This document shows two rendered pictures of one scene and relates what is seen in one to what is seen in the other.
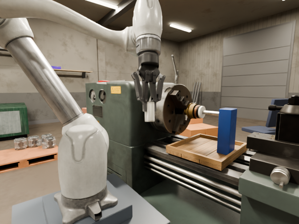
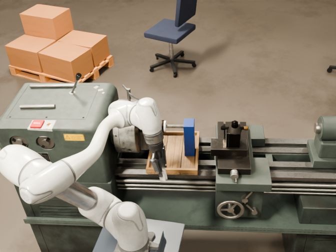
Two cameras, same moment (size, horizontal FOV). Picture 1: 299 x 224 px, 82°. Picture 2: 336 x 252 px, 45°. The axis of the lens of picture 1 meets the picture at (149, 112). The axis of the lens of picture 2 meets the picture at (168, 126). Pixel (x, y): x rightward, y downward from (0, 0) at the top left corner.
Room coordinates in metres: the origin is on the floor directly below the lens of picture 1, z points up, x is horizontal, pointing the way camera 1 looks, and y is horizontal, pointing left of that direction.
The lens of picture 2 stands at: (-0.56, 0.84, 2.52)
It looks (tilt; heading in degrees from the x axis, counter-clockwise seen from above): 37 degrees down; 323
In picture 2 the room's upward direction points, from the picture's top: 4 degrees counter-clockwise
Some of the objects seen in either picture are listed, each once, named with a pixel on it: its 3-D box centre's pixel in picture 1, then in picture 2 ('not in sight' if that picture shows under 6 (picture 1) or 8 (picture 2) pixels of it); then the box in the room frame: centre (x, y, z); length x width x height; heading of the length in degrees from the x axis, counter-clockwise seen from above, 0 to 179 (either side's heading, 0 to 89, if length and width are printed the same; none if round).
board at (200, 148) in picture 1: (207, 147); (174, 151); (0.91, -0.32, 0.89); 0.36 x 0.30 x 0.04; 135
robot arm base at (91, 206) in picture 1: (86, 196); (137, 242); (0.56, 0.22, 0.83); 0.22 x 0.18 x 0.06; 37
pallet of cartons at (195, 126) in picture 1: (190, 126); (57, 45); (3.91, -0.96, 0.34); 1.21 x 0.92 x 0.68; 33
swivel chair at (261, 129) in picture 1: (263, 128); (171, 26); (2.96, -2.02, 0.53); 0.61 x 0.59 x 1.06; 39
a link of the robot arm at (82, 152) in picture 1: (83, 155); (128, 223); (0.59, 0.24, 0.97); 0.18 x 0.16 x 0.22; 11
